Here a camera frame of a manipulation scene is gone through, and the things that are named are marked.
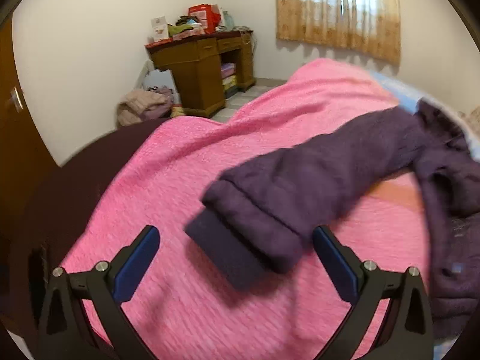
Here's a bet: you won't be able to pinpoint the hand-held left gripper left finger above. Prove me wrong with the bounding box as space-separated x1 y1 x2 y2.
37 225 162 360

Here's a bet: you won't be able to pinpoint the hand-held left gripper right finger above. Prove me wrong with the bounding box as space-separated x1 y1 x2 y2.
312 225 436 360

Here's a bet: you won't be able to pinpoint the purple padded jacket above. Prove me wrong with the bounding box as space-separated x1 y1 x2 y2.
184 99 480 349

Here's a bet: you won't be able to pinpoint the pile of clothes on floor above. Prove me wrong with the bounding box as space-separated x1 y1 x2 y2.
117 89 175 127

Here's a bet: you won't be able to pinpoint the pink fuzzy blanket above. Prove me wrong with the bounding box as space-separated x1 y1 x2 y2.
60 59 432 360

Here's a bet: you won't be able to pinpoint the dark bed footboard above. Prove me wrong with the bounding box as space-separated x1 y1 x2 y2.
7 118 173 346

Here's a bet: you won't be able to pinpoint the brown wooden door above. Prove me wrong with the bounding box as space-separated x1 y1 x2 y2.
0 19 61 241

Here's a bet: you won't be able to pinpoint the blue printed bedsheet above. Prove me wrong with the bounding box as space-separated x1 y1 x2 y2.
369 69 477 151

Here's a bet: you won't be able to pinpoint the white bag beside desk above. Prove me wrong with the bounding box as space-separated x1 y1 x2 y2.
142 69 177 98

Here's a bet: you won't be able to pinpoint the brown wooden desk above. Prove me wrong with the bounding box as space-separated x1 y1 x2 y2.
145 31 257 118

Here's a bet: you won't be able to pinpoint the stacked boxes under desk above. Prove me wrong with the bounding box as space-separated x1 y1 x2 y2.
220 62 239 98

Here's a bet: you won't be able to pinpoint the white printed box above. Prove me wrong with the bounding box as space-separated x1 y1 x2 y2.
151 16 173 42

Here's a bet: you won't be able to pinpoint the green cloth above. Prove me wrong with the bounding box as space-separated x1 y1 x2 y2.
167 23 194 38

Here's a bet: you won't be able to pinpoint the beige patterned curtain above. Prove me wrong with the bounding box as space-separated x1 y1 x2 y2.
275 0 402 64

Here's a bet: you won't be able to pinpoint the metal door handle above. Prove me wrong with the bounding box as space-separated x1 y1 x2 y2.
9 87 25 111

